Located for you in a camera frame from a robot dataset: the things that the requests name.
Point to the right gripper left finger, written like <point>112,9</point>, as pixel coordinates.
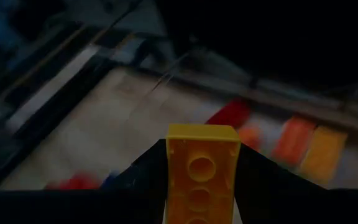
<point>73,208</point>

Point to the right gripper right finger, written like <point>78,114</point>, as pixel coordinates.
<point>291,205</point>

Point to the red stepped plastic block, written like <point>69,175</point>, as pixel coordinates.
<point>73,182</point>

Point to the blue plastic brick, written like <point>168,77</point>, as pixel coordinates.
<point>110,180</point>

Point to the yellow plastic brick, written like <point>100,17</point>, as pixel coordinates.
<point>323,154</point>
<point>202,168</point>

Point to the orange plastic brick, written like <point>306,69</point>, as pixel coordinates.
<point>250,137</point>
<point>294,140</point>

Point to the red plastic brick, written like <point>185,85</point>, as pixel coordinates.
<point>230,113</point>

